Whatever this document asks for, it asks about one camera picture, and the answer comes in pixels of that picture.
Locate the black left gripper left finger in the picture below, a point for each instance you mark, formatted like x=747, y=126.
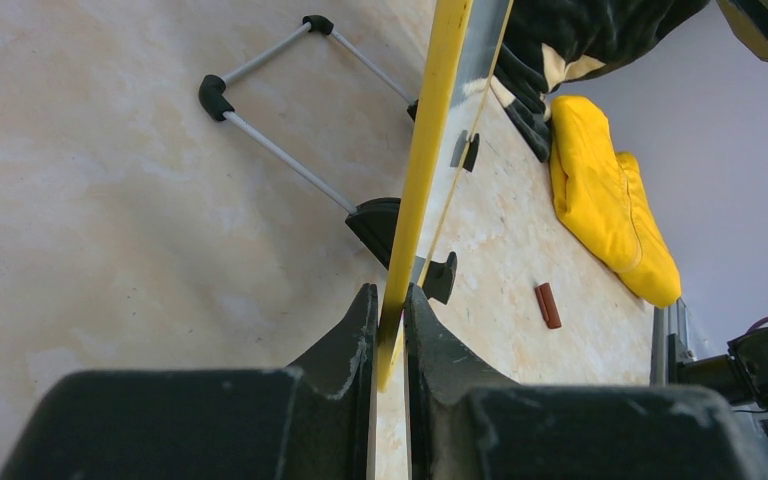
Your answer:
x=311, y=419

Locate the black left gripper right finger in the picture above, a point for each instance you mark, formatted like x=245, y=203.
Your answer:
x=467, y=420

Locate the red marker cap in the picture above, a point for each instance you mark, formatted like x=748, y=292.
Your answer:
x=548, y=306

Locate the yellow framed whiteboard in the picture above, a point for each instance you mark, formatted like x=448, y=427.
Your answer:
x=464, y=44

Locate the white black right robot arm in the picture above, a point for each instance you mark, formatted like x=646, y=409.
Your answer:
x=741, y=374

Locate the black whiteboard clip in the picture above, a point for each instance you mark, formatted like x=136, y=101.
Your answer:
x=465, y=151
x=439, y=279

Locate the yellow cloth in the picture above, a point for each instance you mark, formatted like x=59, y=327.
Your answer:
x=599, y=196

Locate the black floral pillow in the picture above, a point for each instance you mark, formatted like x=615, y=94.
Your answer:
x=551, y=42

